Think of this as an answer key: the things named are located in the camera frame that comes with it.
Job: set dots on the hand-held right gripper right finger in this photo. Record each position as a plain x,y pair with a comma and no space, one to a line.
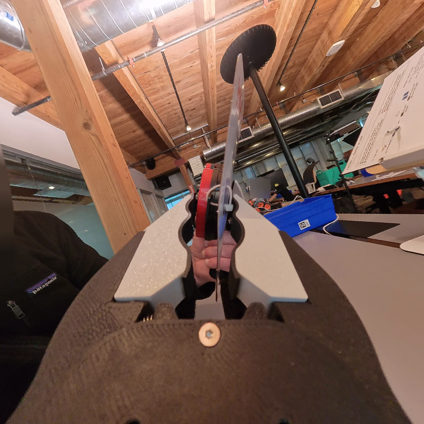
268,265

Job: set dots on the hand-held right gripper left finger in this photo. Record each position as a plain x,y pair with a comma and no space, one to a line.
152,265

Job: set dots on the red black packaged tool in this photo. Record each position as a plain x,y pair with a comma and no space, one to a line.
202,205

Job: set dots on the person's left hand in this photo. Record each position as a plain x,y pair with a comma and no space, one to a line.
208,255

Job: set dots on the blue plastic bin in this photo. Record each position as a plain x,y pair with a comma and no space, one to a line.
298,215

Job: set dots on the orange wheeled toy robot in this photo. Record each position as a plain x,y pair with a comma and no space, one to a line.
260,204

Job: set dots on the black desk mat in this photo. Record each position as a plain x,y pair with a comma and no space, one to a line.
364,228

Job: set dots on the green crate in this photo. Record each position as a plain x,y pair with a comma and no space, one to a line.
328,178

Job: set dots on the white paper sheet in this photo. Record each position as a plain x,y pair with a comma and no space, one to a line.
195,165

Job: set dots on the person's black jacket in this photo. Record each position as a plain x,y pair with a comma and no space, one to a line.
39,298

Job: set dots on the white vent grille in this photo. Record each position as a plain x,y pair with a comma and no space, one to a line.
245,134
330,98

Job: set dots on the black track spotlight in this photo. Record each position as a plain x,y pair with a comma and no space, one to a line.
159,40
188,127
281,86

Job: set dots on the white document stand base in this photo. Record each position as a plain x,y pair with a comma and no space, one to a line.
415,246

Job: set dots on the white instruction sheet board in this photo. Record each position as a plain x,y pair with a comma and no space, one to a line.
391,116

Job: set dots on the grey sprinkler pipe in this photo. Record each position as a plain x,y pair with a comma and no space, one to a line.
109,71

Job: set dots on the white round ceiling device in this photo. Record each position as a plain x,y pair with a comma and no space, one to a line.
335,48

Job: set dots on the black wall speaker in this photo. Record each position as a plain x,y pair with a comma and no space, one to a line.
162,183

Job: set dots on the slanted wooden post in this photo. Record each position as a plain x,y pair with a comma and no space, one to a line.
186,175

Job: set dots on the thick wooden post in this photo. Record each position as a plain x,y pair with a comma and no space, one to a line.
82,132

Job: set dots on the silver ventilation duct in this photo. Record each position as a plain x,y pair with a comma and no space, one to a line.
304,112
99,20

